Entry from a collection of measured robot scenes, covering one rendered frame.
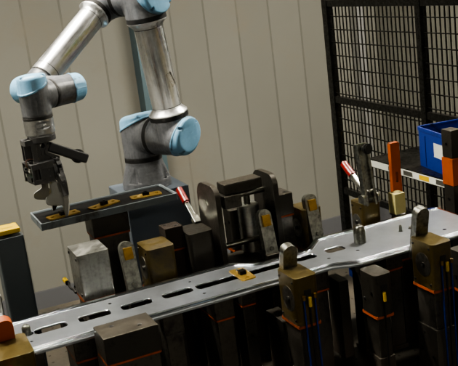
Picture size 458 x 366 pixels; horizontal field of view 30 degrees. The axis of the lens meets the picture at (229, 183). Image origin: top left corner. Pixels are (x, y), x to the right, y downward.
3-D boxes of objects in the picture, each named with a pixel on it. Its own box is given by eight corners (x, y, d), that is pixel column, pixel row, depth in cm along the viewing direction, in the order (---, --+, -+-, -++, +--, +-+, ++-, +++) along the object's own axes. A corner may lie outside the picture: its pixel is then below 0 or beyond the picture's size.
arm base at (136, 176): (118, 186, 269) (113, 155, 266) (162, 176, 274) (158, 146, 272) (131, 194, 255) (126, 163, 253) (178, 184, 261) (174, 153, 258)
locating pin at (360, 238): (358, 250, 218) (356, 226, 217) (352, 247, 221) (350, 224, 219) (369, 247, 219) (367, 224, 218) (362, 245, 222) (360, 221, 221)
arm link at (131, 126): (142, 149, 270) (135, 107, 267) (173, 151, 262) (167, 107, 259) (115, 158, 261) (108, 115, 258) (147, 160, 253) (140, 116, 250)
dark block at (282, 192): (291, 338, 238) (275, 195, 228) (280, 330, 245) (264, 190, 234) (307, 333, 240) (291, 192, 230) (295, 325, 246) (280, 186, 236)
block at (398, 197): (403, 316, 244) (394, 194, 235) (396, 311, 247) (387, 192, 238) (414, 312, 245) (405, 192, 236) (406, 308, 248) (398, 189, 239)
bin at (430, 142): (466, 185, 248) (464, 141, 244) (418, 165, 276) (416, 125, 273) (516, 175, 251) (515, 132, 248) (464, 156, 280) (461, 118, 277)
